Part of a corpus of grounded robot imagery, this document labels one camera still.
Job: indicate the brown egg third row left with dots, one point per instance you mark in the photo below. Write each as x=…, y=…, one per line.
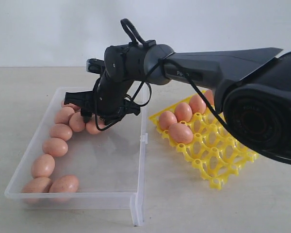
x=61, y=131

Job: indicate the brown egg second row left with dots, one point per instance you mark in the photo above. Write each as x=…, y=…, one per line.
x=64, y=115

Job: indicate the brown egg second row middle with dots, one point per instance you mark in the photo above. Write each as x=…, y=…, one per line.
x=76, y=122

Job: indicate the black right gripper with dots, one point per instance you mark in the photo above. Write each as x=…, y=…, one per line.
x=110, y=107

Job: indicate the brown egg second row right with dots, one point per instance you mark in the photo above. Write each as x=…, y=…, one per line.
x=92, y=128

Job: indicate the brown egg second row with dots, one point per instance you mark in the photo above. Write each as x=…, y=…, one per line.
x=92, y=128
x=64, y=115
x=76, y=122

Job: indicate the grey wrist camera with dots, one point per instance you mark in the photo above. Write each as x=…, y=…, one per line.
x=94, y=65

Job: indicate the brown egg fourth row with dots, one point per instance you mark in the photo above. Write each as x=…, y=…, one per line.
x=209, y=96
x=56, y=147

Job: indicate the brown egg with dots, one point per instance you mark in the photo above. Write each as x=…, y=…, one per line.
x=166, y=119
x=75, y=107
x=38, y=185
x=183, y=112
x=65, y=184

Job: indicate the clear plastic tray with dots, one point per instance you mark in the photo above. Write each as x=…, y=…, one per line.
x=109, y=166

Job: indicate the yellow plastic egg tray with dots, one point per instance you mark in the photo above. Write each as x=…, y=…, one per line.
x=213, y=151

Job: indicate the brown egg fifth row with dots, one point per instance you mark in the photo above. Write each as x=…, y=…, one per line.
x=43, y=166
x=197, y=105
x=180, y=133

